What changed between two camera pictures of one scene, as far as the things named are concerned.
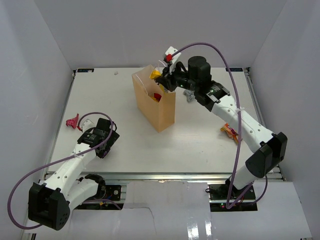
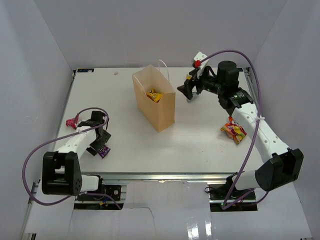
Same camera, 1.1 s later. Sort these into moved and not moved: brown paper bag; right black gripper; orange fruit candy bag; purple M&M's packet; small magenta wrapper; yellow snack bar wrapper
Moved: right black gripper; yellow snack bar wrapper
Not moved: small magenta wrapper; brown paper bag; orange fruit candy bag; purple M&M's packet
